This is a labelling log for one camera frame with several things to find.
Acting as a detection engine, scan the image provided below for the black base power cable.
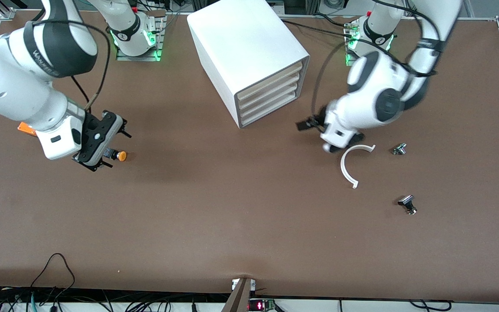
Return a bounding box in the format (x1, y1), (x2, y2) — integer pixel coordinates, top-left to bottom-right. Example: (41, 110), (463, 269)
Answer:
(314, 12), (356, 27)
(281, 19), (349, 37)

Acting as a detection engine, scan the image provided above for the orange box with hole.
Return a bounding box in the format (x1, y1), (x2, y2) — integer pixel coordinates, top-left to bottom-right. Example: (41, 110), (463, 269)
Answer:
(18, 121), (38, 137)

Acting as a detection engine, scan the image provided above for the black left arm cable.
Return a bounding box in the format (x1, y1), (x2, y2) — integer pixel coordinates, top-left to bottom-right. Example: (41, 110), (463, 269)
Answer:
(311, 0), (445, 117)

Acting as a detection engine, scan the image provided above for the thin black looped cable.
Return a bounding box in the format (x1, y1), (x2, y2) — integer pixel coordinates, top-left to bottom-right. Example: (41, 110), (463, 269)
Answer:
(29, 253), (76, 299)

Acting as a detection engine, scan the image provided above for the white half ring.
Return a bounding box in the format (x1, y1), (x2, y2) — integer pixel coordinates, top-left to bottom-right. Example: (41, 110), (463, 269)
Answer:
(340, 144), (376, 189)

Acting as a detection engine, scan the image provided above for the circuit board with red display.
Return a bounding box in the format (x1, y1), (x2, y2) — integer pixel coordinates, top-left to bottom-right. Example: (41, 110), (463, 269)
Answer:
(248, 299), (277, 312)

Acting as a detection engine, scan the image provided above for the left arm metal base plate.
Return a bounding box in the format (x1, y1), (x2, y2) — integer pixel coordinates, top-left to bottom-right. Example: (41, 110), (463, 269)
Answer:
(345, 51), (365, 68)

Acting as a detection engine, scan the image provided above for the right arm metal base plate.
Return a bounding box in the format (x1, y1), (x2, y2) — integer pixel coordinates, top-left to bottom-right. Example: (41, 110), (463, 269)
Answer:
(116, 10), (166, 62)

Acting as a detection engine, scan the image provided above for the orange push button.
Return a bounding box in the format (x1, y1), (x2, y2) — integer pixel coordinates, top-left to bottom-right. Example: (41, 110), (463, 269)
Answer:
(104, 148), (127, 162)

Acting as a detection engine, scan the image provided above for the black push button switch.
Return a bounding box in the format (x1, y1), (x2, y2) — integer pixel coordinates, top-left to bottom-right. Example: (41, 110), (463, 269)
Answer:
(397, 195), (418, 215)

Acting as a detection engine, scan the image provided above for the long black right arm cable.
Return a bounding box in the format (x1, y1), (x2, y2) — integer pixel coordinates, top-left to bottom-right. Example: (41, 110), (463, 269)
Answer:
(31, 19), (111, 111)

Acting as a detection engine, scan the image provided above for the short black right arm cable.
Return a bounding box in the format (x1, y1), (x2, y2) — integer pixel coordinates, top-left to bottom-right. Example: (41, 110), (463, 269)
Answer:
(71, 76), (91, 104)

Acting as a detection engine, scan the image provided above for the white mount bracket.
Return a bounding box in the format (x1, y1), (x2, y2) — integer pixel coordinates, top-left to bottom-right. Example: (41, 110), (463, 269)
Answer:
(231, 278), (257, 292)

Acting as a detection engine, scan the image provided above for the grey camera mount bar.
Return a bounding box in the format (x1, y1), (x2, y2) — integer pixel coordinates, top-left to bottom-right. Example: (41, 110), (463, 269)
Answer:
(220, 277), (253, 312)

